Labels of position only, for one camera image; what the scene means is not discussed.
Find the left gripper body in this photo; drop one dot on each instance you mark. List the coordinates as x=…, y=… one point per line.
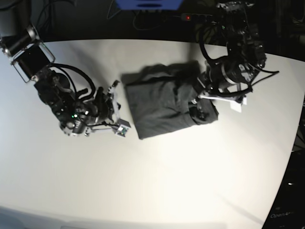
x=227, y=77

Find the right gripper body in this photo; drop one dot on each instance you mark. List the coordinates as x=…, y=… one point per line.
x=93, y=113

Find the grey T-shirt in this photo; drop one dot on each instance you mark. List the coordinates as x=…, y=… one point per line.
x=158, y=98

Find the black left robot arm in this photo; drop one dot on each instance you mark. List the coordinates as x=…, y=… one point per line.
x=241, y=40

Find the black power strip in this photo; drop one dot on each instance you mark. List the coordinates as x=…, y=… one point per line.
x=199, y=18

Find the blue plastic box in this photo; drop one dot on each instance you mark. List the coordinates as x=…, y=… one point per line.
x=149, y=4

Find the black OpenArm labelled box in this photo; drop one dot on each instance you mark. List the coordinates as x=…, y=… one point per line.
x=288, y=209

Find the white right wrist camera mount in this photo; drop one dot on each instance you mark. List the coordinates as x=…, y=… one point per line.
x=118, y=126

